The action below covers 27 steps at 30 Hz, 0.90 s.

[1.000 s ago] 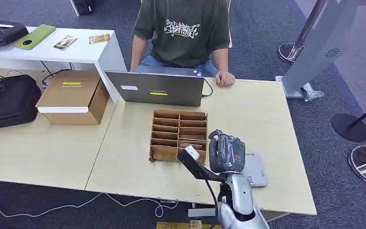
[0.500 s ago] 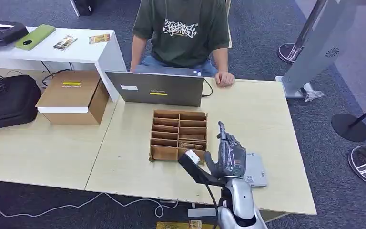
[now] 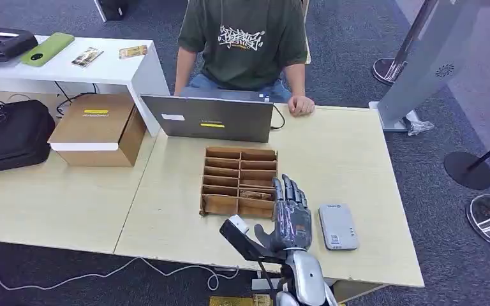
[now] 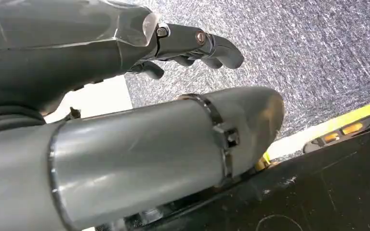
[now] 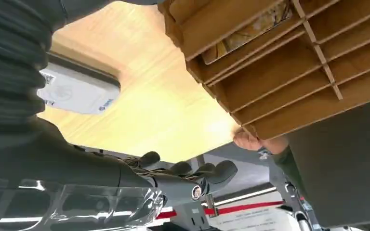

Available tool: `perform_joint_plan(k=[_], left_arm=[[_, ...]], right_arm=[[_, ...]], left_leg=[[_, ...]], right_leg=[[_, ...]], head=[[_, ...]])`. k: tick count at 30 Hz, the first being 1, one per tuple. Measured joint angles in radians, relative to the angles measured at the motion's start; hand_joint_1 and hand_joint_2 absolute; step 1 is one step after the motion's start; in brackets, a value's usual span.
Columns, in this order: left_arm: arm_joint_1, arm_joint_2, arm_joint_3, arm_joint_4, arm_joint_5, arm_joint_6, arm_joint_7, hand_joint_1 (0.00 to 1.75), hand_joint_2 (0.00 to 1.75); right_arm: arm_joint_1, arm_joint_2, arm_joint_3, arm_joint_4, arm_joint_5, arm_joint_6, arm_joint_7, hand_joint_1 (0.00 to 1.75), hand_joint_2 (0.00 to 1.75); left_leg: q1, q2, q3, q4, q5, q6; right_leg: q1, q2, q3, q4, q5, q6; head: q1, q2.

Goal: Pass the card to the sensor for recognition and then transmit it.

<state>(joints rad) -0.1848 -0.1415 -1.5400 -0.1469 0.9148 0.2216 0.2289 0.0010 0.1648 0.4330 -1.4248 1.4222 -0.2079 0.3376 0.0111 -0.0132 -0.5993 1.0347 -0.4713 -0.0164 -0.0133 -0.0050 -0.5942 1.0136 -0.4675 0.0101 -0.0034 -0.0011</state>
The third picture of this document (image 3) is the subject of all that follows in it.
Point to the green phone case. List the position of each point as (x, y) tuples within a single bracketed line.
[(50, 46)]

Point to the person's left hand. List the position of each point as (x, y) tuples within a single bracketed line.
[(301, 106)]

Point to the person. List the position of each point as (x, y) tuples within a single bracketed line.
[(245, 63)]

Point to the silver kiosk stand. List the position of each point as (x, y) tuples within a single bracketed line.
[(431, 55)]

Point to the black bag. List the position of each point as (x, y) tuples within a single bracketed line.
[(14, 135)]

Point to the yellowish printed card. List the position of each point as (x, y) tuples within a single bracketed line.
[(133, 52)]

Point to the black box with white edge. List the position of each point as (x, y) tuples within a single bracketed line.
[(112, 8)]

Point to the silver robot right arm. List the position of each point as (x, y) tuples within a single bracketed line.
[(308, 274)]

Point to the clear plastic bag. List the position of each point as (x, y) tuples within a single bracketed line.
[(420, 126)]

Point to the black desktop device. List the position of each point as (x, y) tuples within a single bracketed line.
[(6, 43)]

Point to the brown cardboard box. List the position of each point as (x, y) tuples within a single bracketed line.
[(95, 126)]

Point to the grey power bank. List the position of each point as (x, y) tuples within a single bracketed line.
[(338, 226)]

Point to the chrome stanchion post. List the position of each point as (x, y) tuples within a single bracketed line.
[(412, 33)]

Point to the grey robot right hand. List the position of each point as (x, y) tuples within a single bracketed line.
[(291, 224)]

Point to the grey laptop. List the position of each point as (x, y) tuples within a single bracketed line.
[(207, 118)]

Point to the black stanchion post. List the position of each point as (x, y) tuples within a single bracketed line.
[(469, 171)]

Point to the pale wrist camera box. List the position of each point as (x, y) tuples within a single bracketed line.
[(239, 224)]

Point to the white desk shelf riser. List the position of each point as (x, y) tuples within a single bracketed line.
[(114, 69)]

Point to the wooden compartment card box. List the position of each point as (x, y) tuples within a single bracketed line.
[(219, 205)]

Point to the brown printed card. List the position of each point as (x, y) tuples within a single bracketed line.
[(255, 195)]

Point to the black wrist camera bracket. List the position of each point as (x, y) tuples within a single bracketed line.
[(245, 247)]

